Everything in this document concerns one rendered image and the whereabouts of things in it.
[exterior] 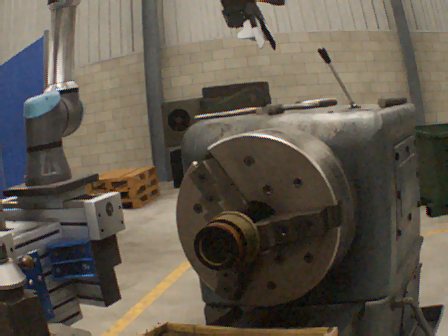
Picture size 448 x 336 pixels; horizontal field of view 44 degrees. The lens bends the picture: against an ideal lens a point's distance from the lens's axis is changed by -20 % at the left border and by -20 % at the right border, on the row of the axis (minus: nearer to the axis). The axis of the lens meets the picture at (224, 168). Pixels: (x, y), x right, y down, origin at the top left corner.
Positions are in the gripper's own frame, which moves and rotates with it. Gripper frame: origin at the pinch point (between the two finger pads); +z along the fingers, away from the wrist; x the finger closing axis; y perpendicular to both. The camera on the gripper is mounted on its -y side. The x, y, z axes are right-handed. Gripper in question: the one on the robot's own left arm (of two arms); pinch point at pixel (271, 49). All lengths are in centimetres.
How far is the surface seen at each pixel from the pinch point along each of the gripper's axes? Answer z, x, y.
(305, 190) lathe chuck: 28, 46, -6
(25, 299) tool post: 25, 99, 18
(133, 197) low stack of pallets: 57, -640, 371
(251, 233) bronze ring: 31, 55, 2
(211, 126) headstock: 13.4, 23.0, 13.1
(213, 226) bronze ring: 28, 59, 6
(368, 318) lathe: 62, 34, -9
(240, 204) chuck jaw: 27, 47, 5
